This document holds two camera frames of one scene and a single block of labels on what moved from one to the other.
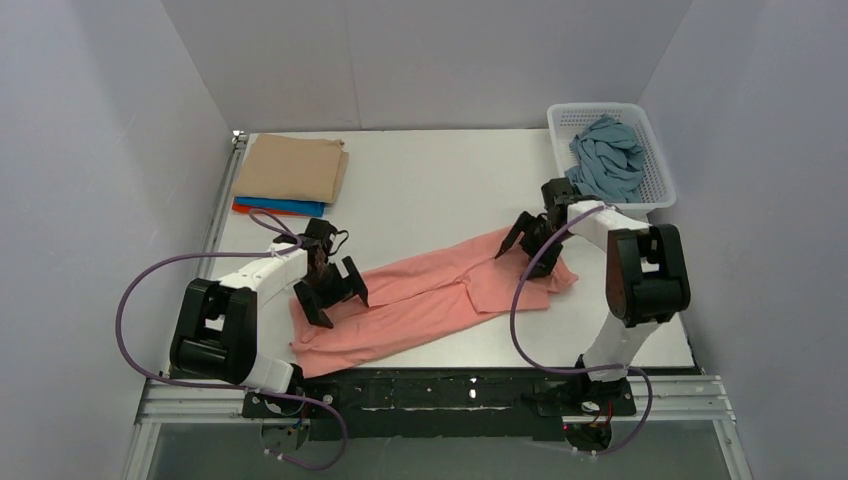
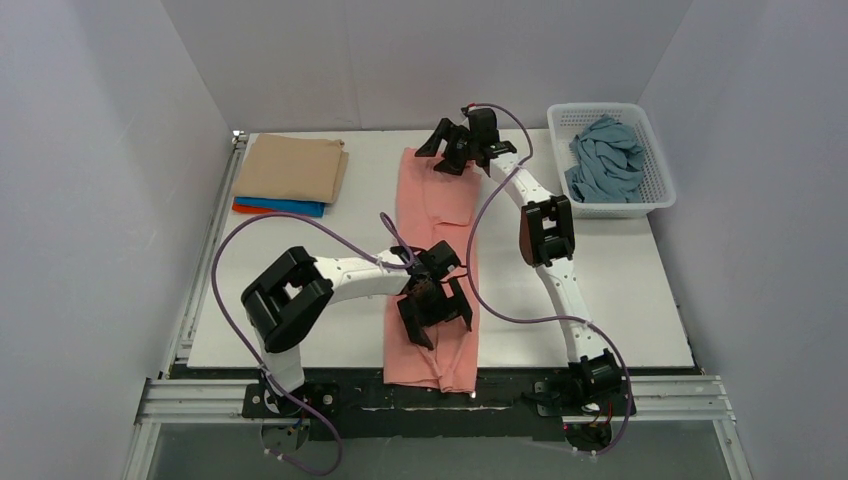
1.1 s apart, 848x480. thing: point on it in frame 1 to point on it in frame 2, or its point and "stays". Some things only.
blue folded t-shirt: (283, 205) stays
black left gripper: (328, 285) to (432, 308)
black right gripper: (532, 238) to (454, 145)
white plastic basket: (565, 120) stays
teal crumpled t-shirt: (608, 162) stays
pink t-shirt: (464, 277) to (437, 205)
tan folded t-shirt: (290, 167) stays
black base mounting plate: (440, 404) stays
